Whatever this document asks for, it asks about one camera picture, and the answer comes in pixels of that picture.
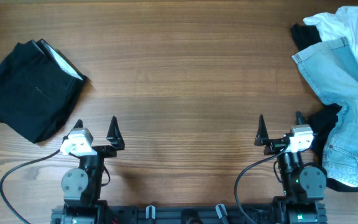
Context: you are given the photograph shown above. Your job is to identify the folded black garment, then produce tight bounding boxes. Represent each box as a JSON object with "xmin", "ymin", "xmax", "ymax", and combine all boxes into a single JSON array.
[{"xmin": 0, "ymin": 39, "xmax": 88, "ymax": 143}]

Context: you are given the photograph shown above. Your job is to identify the white t-shirt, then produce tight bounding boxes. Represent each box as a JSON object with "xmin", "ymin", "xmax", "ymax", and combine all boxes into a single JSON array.
[{"xmin": 303, "ymin": 6, "xmax": 358, "ymax": 62}]

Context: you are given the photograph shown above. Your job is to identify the black garment right pile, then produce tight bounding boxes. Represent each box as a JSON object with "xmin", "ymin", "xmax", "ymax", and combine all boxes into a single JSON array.
[{"xmin": 290, "ymin": 24, "xmax": 358, "ymax": 192}]

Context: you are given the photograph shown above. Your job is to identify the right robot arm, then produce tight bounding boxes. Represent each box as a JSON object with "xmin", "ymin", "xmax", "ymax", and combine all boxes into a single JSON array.
[{"xmin": 254, "ymin": 115, "xmax": 327, "ymax": 224}]

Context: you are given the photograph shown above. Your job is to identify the black cable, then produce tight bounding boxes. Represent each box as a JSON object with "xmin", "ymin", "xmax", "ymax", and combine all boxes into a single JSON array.
[
  {"xmin": 0, "ymin": 149, "xmax": 62, "ymax": 224},
  {"xmin": 234, "ymin": 143, "xmax": 291, "ymax": 224}
]

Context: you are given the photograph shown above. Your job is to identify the left black cable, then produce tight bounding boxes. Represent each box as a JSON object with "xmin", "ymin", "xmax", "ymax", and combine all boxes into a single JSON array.
[{"xmin": 0, "ymin": 149, "xmax": 62, "ymax": 224}]

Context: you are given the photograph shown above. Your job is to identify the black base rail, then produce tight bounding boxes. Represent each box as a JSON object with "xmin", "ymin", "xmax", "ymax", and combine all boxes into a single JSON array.
[{"xmin": 50, "ymin": 203, "xmax": 328, "ymax": 224}]

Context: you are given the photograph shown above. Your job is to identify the right black cable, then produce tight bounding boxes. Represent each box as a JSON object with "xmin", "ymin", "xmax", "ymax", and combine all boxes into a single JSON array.
[{"xmin": 234, "ymin": 143, "xmax": 291, "ymax": 224}]

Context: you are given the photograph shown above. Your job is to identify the light blue denim jeans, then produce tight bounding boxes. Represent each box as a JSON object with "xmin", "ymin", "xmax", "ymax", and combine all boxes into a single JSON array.
[{"xmin": 292, "ymin": 37, "xmax": 358, "ymax": 187}]

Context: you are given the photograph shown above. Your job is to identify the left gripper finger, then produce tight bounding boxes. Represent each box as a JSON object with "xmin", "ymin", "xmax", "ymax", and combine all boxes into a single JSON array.
[
  {"xmin": 106, "ymin": 116, "xmax": 125, "ymax": 151},
  {"xmin": 63, "ymin": 119, "xmax": 83, "ymax": 140}
]

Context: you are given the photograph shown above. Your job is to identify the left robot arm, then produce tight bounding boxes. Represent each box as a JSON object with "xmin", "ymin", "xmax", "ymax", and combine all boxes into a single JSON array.
[{"xmin": 50, "ymin": 116, "xmax": 125, "ymax": 224}]

